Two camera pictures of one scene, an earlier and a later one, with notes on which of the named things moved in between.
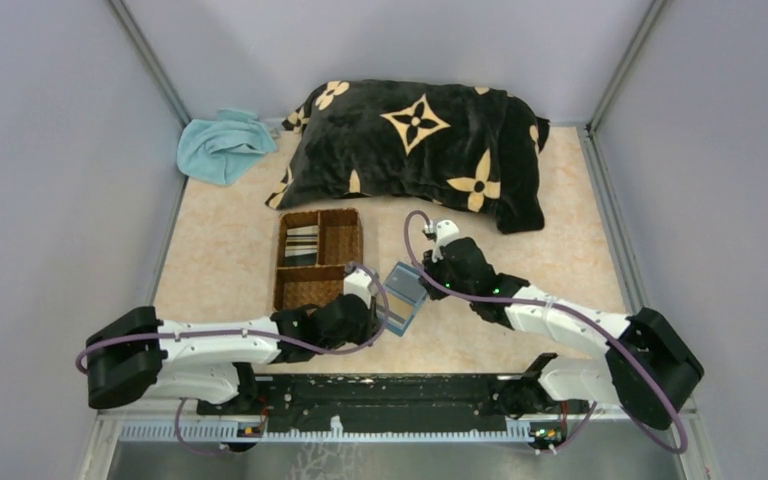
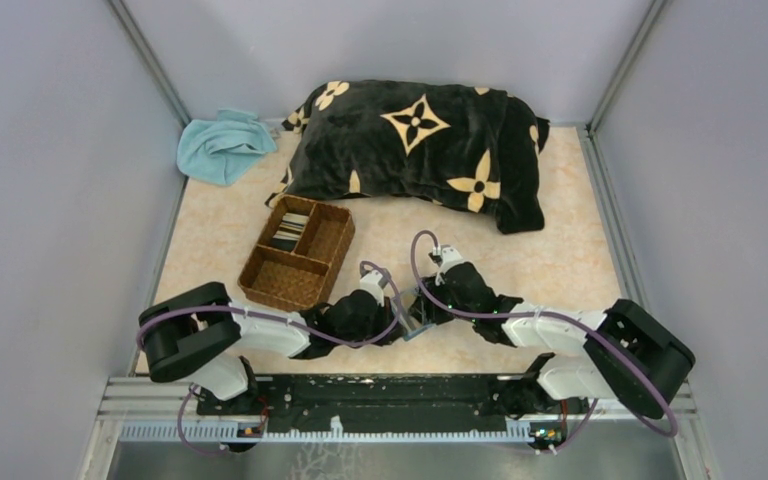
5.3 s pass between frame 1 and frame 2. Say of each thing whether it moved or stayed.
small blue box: moved
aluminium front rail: stayed
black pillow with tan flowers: stayed
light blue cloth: stayed
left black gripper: stayed
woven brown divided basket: moved
